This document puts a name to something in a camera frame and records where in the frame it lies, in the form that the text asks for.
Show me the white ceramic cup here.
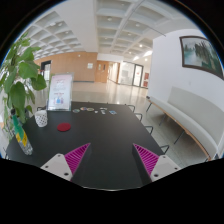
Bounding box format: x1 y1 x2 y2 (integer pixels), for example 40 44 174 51
35 110 48 127

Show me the yellow round badge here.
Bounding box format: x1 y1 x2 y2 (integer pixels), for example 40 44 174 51
86 108 94 112

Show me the green leafy potted plant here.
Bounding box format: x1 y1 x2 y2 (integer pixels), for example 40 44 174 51
0 33 47 140

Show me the black chair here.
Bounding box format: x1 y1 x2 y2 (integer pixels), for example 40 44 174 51
144 125 154 134
134 113 143 121
160 145 170 154

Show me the black chair near right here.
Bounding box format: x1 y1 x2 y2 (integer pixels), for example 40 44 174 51
160 145 170 154

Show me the black chair middle right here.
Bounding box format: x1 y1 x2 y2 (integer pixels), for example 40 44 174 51
144 125 154 134

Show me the pink white sign stand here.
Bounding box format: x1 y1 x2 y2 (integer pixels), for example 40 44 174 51
47 74 72 111

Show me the framed landscape painting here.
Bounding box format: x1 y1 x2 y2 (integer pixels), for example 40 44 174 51
180 36 224 80

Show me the black chair far right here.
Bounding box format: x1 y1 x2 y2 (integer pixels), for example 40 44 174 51
134 113 143 121

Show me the green round badge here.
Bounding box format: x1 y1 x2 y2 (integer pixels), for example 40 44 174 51
73 109 80 113

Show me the long white bench sofa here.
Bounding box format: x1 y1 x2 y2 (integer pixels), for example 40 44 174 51
149 87 224 160

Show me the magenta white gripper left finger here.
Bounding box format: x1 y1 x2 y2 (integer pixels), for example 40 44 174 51
42 143 90 181

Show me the red round coaster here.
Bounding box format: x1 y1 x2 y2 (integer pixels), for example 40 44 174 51
57 123 71 132

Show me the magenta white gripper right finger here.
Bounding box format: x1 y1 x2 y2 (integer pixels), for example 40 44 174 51
133 144 180 182

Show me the blue small card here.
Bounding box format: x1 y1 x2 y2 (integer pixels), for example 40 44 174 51
109 110 117 115

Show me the clear plastic water bottle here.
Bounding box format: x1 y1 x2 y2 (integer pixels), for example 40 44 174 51
11 109 33 155

